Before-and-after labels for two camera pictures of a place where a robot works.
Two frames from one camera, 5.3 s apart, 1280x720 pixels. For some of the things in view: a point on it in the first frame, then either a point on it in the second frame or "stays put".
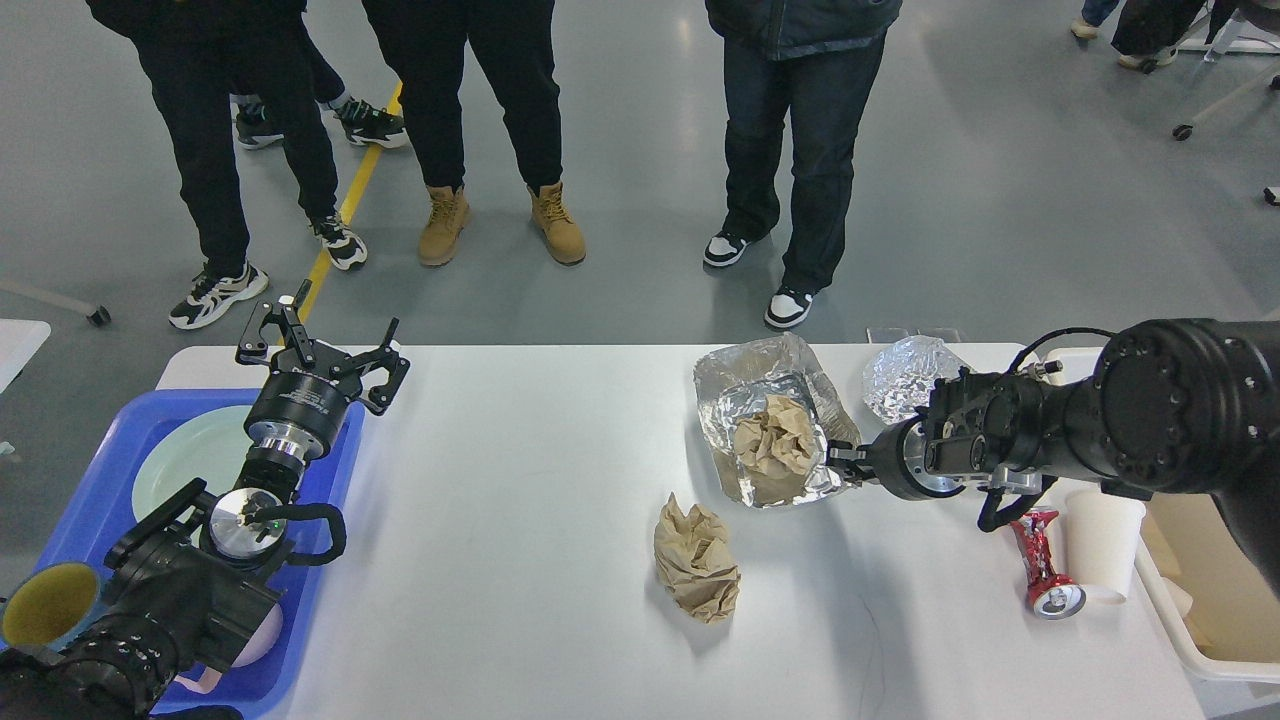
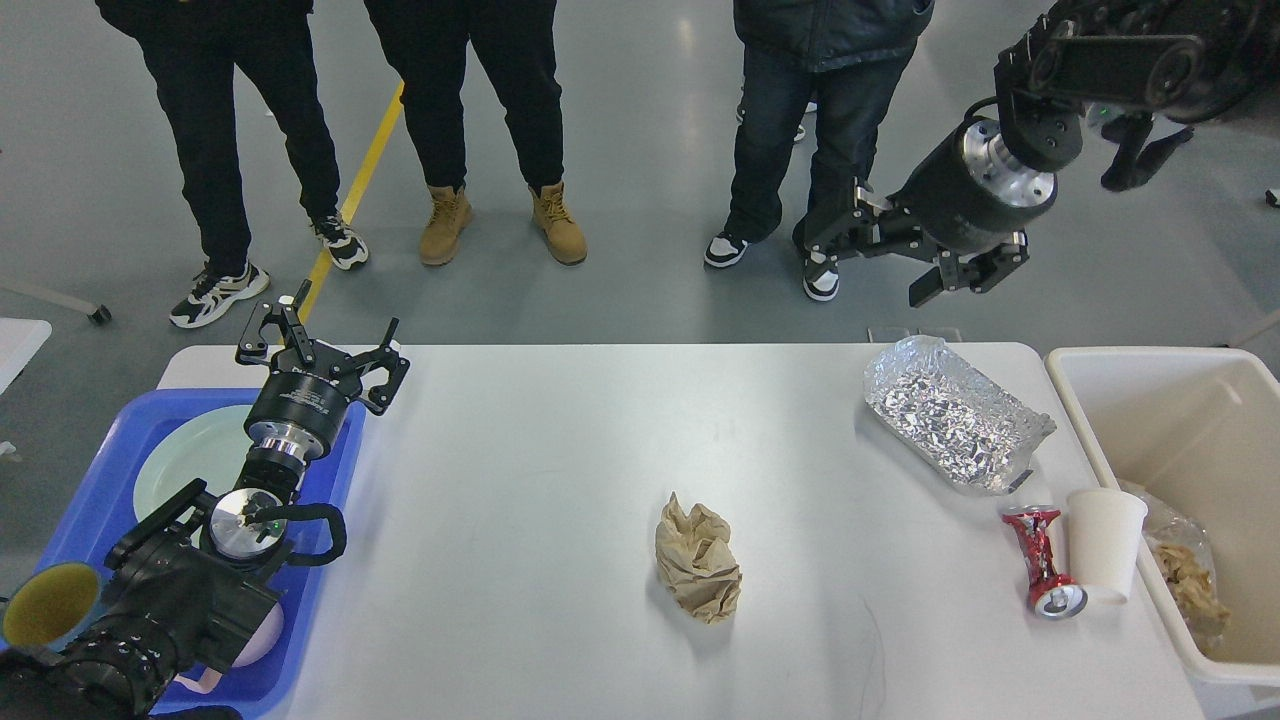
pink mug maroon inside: x=263 y=640 stays put
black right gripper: x=900 y=459 -> x=969 y=193
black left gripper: x=301 y=403 stays put
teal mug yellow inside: x=48 y=605 stays put
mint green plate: x=208 y=443 stays put
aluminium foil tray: x=732 y=389 -> x=1184 y=558
